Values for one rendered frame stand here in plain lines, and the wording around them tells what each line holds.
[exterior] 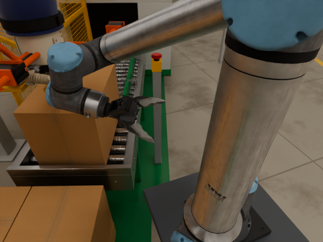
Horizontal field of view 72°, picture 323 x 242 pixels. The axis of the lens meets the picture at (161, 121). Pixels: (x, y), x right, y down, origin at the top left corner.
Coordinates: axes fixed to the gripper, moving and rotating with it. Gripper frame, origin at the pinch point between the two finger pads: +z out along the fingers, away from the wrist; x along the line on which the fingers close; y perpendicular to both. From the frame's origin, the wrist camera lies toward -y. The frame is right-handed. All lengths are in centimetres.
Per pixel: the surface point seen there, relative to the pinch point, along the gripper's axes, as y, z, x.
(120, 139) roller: 84, -17, -8
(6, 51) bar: 3, -56, -10
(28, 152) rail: 80, -68, 16
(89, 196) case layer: 61, -22, 31
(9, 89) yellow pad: 23, -62, -3
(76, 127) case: 47, -37, 0
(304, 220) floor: 89, 129, 14
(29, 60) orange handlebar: 12, -53, -13
